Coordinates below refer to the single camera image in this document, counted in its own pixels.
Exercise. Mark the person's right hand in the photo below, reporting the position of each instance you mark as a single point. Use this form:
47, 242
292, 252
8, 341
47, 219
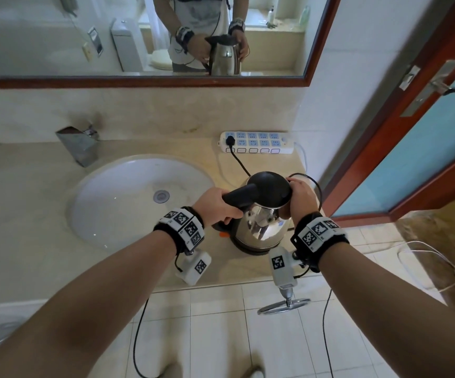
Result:
304, 200

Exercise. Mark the person's left hand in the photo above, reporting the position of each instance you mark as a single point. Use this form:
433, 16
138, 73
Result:
211, 205

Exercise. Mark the person's left fingers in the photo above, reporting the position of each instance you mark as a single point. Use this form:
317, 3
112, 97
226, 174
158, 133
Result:
232, 213

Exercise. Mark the person's right fingers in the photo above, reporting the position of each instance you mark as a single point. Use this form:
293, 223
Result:
291, 184

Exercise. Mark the stainless steel electric kettle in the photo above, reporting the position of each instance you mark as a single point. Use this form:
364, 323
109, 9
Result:
261, 216

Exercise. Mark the person's right forearm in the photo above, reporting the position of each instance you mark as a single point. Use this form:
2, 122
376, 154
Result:
396, 314

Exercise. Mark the person's left forearm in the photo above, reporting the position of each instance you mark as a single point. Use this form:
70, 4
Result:
78, 307

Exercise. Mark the black marker wristband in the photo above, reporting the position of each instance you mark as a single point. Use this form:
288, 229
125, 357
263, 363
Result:
318, 234
184, 228

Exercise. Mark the white power strip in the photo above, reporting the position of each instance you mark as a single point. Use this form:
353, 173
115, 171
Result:
257, 143

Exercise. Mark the chrome sink drain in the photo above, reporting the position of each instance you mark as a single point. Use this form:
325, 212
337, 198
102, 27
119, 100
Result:
161, 196

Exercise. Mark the white oval sink basin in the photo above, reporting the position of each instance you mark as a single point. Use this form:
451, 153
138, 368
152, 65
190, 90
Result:
133, 200

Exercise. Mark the red wooden door, blue glass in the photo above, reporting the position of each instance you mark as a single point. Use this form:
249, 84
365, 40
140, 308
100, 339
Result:
420, 153

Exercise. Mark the silver door strike plate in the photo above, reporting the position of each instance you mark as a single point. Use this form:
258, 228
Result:
409, 77

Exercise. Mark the person's right shoe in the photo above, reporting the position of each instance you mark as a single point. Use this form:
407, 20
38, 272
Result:
255, 372

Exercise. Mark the silver door lock plate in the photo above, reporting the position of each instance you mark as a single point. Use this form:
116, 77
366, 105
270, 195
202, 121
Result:
428, 90

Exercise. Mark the chrome faucet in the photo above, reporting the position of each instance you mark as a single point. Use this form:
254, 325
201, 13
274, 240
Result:
78, 147

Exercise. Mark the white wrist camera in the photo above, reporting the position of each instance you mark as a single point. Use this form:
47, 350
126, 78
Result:
194, 268
282, 267

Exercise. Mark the wood framed wall mirror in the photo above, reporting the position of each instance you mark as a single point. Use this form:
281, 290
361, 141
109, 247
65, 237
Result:
93, 35

